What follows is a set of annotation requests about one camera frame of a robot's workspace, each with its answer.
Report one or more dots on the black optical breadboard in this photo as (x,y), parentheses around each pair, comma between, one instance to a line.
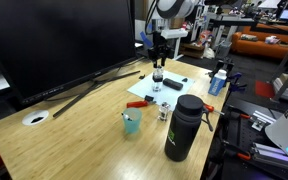
(237,133)

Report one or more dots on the red floor mat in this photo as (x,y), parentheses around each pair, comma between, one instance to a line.
(264,89)

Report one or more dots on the grey waste bin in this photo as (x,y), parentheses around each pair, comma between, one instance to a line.
(223,50)

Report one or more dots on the orange sofa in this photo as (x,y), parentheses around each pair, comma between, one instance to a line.
(260,46)

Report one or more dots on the square black foam piece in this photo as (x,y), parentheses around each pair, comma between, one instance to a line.
(149,98)

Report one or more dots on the aluminium extrusion rail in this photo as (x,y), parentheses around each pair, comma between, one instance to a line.
(267,153)

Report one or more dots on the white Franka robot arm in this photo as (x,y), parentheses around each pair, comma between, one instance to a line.
(284,130)

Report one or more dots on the white plastic bag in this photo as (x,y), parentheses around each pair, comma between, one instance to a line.
(209,53)

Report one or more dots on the teal plastic cup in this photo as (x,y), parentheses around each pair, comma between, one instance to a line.
(132,125)

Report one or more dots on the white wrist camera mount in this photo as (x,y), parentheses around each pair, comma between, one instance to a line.
(175,33)

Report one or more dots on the small black foam piece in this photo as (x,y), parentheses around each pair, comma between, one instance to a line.
(141,77)

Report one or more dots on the black whiteboard eraser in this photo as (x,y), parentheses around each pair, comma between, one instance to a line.
(172,84)

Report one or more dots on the black white marker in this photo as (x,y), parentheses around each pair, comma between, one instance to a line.
(126,117)

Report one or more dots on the large black monitor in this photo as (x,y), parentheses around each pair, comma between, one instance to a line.
(50,43)

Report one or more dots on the cardboard box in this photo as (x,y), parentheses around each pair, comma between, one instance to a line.
(179,22)

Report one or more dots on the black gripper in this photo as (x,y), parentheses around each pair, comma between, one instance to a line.
(158,50)

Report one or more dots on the black water bottle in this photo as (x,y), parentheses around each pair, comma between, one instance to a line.
(182,133)

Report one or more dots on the blue white plastic bottle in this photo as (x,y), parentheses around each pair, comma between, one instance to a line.
(216,85)

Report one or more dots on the black monitor stand legs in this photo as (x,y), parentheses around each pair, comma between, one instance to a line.
(74,101)

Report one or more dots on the blue spring clamp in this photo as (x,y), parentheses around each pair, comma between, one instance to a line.
(238,88)
(235,76)

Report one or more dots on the silver metal bracket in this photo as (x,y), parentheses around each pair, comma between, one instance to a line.
(262,120)

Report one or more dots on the white whiteboard sheet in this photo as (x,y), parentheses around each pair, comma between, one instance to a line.
(170,95)

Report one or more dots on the grey panel with blue tape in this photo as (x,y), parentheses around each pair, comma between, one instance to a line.
(140,30)

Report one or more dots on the small silver lid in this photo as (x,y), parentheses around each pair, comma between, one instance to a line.
(157,68)

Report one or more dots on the short crystal column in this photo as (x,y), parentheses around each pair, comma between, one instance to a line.
(164,111)

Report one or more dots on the black foam wedge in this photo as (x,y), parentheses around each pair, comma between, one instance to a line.
(184,79)

